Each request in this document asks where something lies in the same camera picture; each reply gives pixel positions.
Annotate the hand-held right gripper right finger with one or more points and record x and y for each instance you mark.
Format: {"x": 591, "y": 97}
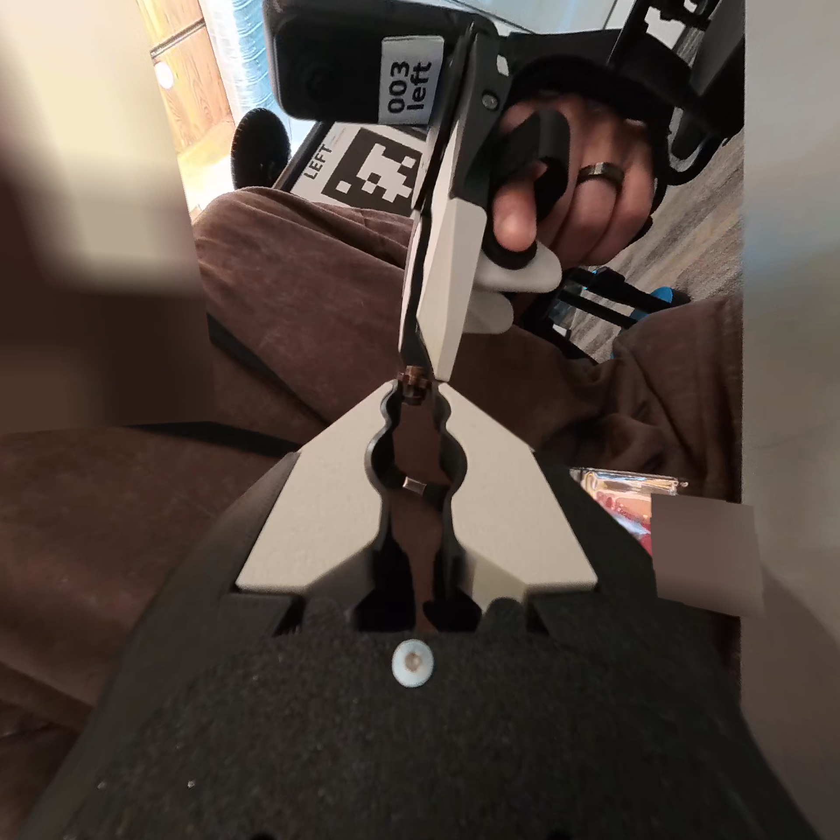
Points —
{"x": 518, "y": 518}

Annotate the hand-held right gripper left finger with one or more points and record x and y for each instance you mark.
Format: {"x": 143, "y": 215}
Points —
{"x": 315, "y": 512}

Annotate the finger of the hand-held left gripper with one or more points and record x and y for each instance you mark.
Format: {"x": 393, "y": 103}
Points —
{"x": 453, "y": 282}
{"x": 410, "y": 302}

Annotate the small brown piece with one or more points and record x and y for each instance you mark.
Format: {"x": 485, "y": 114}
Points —
{"x": 411, "y": 379}

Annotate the person's left hand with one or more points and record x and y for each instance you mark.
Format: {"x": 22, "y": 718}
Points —
{"x": 590, "y": 223}

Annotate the clear badge holder red card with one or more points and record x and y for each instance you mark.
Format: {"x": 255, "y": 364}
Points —
{"x": 617, "y": 492}

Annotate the black wheel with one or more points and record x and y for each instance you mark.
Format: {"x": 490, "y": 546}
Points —
{"x": 259, "y": 148}

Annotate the brown trousers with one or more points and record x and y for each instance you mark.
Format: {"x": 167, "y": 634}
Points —
{"x": 295, "y": 295}

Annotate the black white marker board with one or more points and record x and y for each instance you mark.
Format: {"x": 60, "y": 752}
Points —
{"x": 367, "y": 170}

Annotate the wooden door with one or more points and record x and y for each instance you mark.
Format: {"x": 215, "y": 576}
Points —
{"x": 184, "y": 72}

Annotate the black stand blue parts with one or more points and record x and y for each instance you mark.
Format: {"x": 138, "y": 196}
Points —
{"x": 610, "y": 295}

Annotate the black metal frame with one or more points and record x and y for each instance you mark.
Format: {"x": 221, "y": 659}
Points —
{"x": 682, "y": 59}

